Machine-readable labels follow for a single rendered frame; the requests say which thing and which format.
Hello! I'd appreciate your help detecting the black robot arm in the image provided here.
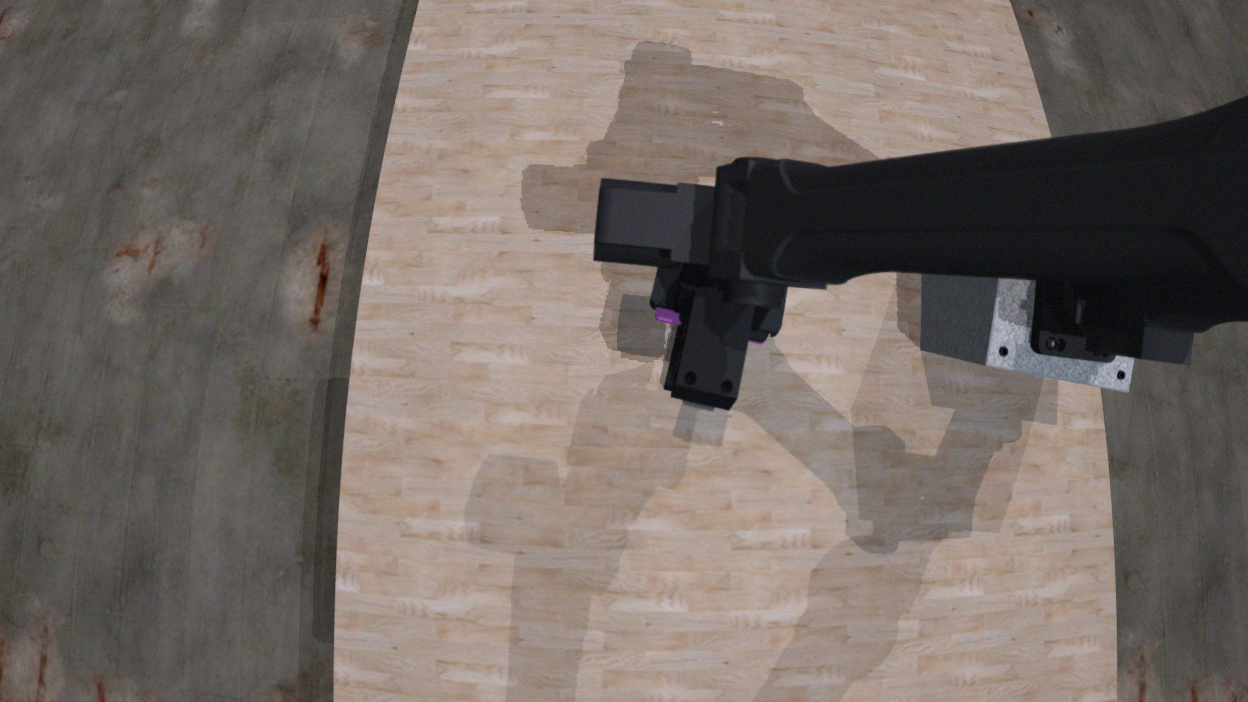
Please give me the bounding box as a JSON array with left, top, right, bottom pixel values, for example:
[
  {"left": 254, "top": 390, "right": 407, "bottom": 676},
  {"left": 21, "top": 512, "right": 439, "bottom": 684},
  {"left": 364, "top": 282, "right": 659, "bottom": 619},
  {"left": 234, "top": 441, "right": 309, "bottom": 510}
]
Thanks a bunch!
[{"left": 593, "top": 96, "right": 1248, "bottom": 411}]

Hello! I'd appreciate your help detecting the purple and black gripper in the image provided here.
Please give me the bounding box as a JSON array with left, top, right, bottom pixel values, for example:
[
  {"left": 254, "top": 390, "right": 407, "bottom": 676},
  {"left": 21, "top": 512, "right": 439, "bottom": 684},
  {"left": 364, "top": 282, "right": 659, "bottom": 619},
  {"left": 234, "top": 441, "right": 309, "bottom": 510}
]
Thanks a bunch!
[{"left": 650, "top": 264, "right": 787, "bottom": 345}]

